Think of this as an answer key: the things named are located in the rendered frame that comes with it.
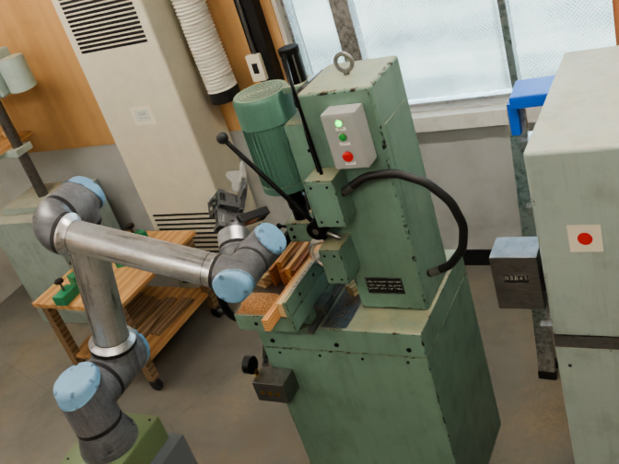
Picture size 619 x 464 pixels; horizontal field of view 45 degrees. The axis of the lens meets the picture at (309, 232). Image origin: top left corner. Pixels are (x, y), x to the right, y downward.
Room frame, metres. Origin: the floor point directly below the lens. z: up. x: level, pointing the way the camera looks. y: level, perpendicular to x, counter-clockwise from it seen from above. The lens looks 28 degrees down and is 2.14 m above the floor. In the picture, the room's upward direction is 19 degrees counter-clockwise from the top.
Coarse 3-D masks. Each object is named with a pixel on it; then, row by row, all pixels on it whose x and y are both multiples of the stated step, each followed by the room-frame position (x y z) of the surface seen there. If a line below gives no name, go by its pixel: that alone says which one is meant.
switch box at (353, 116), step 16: (336, 112) 1.83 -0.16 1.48; (352, 112) 1.80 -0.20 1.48; (352, 128) 1.80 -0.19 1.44; (368, 128) 1.84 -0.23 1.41; (336, 144) 1.83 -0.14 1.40; (352, 144) 1.81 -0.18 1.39; (368, 144) 1.82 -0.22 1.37; (336, 160) 1.84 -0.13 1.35; (352, 160) 1.82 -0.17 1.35; (368, 160) 1.80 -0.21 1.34
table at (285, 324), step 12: (324, 276) 2.07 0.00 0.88; (264, 288) 2.08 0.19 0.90; (276, 288) 2.06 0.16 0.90; (312, 288) 2.00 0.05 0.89; (324, 288) 2.05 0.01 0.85; (312, 300) 1.99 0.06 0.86; (300, 312) 1.92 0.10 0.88; (240, 324) 1.99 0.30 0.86; (252, 324) 1.96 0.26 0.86; (276, 324) 1.91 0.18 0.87; (288, 324) 1.89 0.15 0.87; (300, 324) 1.90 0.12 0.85
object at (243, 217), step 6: (252, 210) 1.92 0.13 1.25; (258, 210) 1.93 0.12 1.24; (264, 210) 1.94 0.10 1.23; (240, 216) 1.88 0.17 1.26; (246, 216) 1.89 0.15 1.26; (252, 216) 1.90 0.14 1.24; (258, 216) 1.91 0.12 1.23; (264, 216) 1.93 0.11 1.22; (240, 222) 1.87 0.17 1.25; (246, 222) 1.89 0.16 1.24; (252, 222) 1.92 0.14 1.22
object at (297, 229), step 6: (312, 216) 2.13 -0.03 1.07; (288, 222) 2.14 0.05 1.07; (294, 222) 2.13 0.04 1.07; (300, 222) 2.12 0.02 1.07; (306, 222) 2.10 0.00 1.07; (288, 228) 2.14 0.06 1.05; (294, 228) 2.13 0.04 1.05; (300, 228) 2.11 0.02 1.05; (306, 228) 2.10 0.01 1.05; (294, 234) 2.13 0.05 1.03; (300, 234) 2.12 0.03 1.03; (306, 234) 2.10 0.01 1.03; (294, 240) 2.13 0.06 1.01; (300, 240) 2.12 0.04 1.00; (306, 240) 2.11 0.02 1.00
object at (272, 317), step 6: (294, 276) 2.03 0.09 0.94; (282, 294) 1.95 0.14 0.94; (276, 300) 1.93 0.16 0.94; (276, 306) 1.90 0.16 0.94; (270, 312) 1.88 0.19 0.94; (276, 312) 1.89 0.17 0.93; (264, 318) 1.86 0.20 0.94; (270, 318) 1.86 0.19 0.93; (276, 318) 1.88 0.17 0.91; (264, 324) 1.85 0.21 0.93; (270, 324) 1.85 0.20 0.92; (270, 330) 1.84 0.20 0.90
